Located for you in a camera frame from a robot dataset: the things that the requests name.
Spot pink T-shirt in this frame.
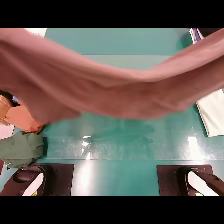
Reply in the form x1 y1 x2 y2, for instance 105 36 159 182
0 28 224 125

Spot orange garment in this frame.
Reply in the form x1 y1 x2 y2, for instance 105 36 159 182
3 103 47 135

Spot dark green garment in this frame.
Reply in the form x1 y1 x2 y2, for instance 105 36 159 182
0 130 46 170

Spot pale pink garment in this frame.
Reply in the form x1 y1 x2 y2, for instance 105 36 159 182
0 121 16 141

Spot black garment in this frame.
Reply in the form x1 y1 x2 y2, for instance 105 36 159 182
199 28 224 38

